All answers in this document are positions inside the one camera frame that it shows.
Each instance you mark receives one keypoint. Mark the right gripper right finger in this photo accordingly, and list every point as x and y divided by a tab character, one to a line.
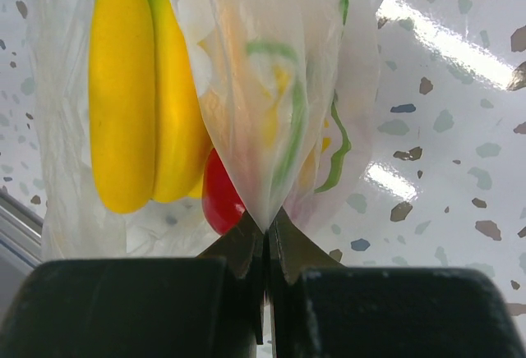
321	308

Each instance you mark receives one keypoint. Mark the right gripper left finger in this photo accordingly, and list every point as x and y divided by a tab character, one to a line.
209	305

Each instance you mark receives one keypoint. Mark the red fake apple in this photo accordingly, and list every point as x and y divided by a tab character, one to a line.
220	201

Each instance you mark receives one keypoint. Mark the yellow fake banana bunch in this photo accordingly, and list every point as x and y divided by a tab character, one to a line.
147	137

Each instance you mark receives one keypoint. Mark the clear plastic bag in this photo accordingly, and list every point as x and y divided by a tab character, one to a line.
285	88

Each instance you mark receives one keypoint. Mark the aluminium mounting rail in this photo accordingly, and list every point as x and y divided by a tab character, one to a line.
20	235

